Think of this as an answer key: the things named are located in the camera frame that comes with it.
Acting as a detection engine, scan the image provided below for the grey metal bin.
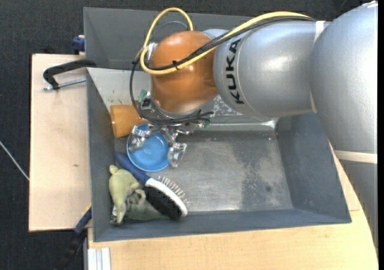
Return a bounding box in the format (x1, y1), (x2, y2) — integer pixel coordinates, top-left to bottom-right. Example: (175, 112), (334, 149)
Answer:
(83, 7), (352, 243)

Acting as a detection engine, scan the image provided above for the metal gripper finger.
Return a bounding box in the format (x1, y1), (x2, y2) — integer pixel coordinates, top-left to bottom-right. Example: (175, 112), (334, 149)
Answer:
(166, 132), (188, 169)
(128, 125), (159, 153)

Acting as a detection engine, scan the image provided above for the blue and white hairbrush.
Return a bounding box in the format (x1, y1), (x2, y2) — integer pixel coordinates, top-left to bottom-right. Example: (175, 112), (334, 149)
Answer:
(114, 151), (191, 221)

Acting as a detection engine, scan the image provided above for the blue bowl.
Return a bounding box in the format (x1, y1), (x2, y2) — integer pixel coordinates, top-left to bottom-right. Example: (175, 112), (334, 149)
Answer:
(126, 122), (170, 173)

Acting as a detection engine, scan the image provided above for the orange plastic cup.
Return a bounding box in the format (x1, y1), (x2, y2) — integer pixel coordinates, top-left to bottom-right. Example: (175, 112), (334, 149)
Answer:
(109, 103), (148, 139)

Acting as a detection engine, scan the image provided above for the green plush toy animal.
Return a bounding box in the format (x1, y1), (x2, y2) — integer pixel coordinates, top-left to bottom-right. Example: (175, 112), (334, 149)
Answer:
(108, 164), (169, 227)

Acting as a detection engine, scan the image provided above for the pale wood board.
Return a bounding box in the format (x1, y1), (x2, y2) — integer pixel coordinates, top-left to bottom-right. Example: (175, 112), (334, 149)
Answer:
(28, 53), (92, 232)

